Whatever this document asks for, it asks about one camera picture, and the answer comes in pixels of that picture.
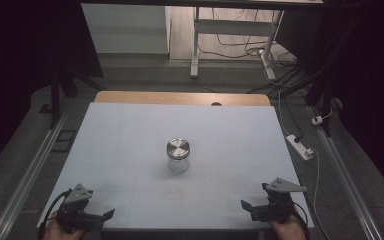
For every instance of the person's right hand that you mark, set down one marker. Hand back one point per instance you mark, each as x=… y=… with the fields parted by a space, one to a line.
x=290 y=230

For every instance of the round metal jar lid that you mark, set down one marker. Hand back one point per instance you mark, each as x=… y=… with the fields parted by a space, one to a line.
x=178 y=148

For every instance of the aluminium floor rail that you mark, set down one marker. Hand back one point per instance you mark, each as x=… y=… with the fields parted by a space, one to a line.
x=346 y=180
x=30 y=173

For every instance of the small white adapter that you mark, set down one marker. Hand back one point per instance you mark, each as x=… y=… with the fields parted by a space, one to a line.
x=317 y=120

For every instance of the black metal stand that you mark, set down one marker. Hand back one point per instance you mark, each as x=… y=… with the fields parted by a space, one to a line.
x=323 y=90
x=56 y=96

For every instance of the white desk frame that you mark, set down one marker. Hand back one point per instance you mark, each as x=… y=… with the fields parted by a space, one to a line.
x=233 y=27

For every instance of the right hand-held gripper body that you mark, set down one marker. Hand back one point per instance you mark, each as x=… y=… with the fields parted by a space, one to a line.
x=278 y=203

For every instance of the person's left hand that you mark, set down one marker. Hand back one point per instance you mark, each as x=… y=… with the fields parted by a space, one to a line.
x=58 y=233

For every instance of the clear glass jar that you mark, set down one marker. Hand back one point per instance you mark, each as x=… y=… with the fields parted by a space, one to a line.
x=178 y=163

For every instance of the white power strip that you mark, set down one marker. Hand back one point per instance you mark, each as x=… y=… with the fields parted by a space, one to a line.
x=299 y=146

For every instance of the white table mat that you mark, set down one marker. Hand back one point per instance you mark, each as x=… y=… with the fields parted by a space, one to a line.
x=166 y=126

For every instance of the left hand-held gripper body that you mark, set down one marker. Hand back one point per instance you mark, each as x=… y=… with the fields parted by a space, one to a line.
x=76 y=206

